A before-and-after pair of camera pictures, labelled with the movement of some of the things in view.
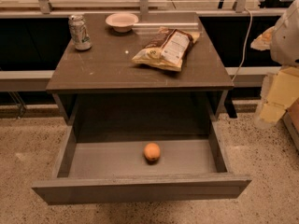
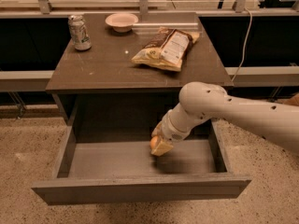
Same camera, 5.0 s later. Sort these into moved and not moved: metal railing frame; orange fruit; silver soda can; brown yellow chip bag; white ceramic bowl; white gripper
Moved: orange fruit; white gripper
Not moved: metal railing frame; brown yellow chip bag; white ceramic bowl; silver soda can
